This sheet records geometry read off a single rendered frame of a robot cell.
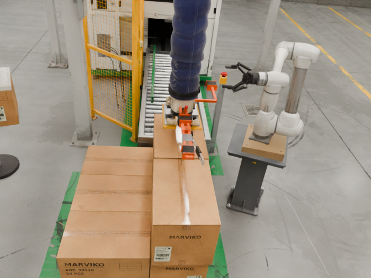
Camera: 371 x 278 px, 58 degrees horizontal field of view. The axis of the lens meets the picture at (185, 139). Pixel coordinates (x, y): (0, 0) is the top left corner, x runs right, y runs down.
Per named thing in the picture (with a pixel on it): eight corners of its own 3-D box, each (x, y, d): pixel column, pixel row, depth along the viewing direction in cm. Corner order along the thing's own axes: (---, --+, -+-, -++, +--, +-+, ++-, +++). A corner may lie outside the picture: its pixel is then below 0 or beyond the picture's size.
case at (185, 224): (151, 197, 265) (153, 158, 242) (201, 198, 269) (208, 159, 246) (150, 266, 217) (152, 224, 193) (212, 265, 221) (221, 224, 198)
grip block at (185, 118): (176, 120, 237) (177, 113, 234) (190, 121, 238) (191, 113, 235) (177, 127, 230) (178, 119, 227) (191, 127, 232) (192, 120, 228)
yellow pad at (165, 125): (162, 105, 272) (162, 99, 270) (174, 105, 274) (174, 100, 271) (162, 128, 245) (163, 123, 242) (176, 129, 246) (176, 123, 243)
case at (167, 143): (152, 150, 314) (154, 113, 291) (195, 151, 319) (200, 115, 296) (152, 196, 266) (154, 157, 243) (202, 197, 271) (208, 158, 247)
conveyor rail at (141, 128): (146, 59, 519) (146, 47, 508) (149, 59, 520) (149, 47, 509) (137, 151, 332) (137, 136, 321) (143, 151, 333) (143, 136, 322)
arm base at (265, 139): (275, 131, 305) (276, 126, 302) (268, 145, 289) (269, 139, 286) (255, 126, 312) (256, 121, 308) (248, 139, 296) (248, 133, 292)
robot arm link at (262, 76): (265, 88, 216) (256, 88, 216) (261, 82, 224) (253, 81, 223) (268, 75, 211) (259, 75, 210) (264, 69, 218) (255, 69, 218)
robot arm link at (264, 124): (254, 124, 304) (258, 103, 290) (275, 128, 299) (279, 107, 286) (251, 134, 291) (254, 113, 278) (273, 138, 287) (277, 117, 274)
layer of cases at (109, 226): (91, 177, 335) (88, 145, 312) (191, 180, 345) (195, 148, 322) (63, 292, 239) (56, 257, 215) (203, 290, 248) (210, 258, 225)
